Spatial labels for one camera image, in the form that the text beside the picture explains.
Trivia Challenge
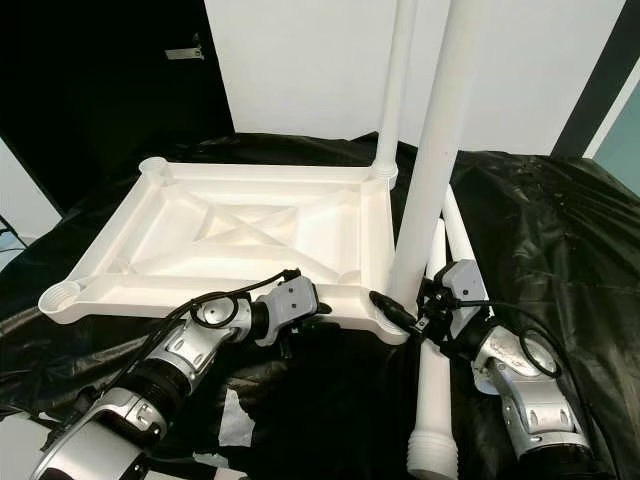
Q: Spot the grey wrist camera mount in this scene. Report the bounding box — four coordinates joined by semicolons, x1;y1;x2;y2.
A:
263;276;322;334
445;260;489;326

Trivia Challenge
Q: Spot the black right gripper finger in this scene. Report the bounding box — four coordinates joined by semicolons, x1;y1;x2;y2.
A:
369;291;427;336

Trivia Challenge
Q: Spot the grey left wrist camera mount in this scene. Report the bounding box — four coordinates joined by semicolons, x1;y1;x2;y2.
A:
263;276;322;334

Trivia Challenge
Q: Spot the black wall strip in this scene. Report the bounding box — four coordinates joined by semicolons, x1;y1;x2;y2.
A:
549;0;640;158

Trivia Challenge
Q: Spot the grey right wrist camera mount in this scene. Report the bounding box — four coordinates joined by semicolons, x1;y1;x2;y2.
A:
445;260;489;326

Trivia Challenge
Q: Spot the silver metal door handle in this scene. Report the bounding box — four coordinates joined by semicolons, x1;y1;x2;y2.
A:
163;35;203;61

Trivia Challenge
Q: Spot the black door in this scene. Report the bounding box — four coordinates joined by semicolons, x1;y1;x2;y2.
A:
0;0;229;216

